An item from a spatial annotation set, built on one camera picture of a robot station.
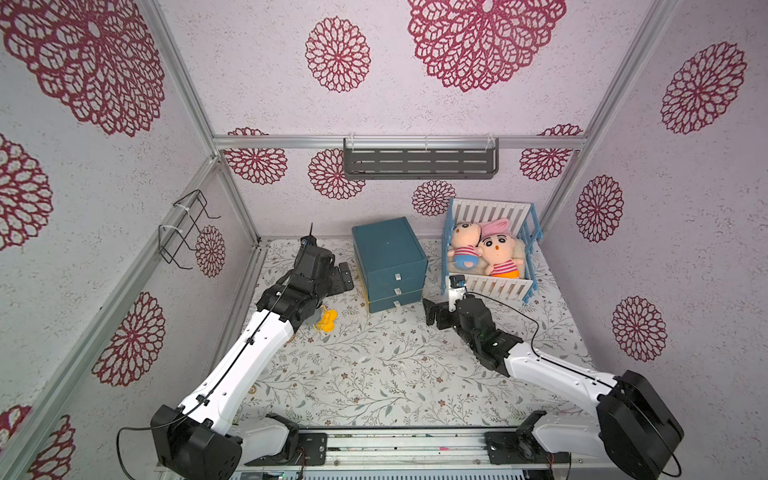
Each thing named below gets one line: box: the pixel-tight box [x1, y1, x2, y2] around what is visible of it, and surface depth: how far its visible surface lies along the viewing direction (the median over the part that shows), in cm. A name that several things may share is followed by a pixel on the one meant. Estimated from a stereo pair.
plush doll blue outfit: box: [448, 222, 481, 270], surface depth 105 cm
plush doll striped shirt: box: [475, 234, 524, 279], surface depth 101 cm
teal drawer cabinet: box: [351, 217, 429, 313], surface depth 94 cm
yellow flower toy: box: [318, 309, 339, 332], surface depth 99 cm
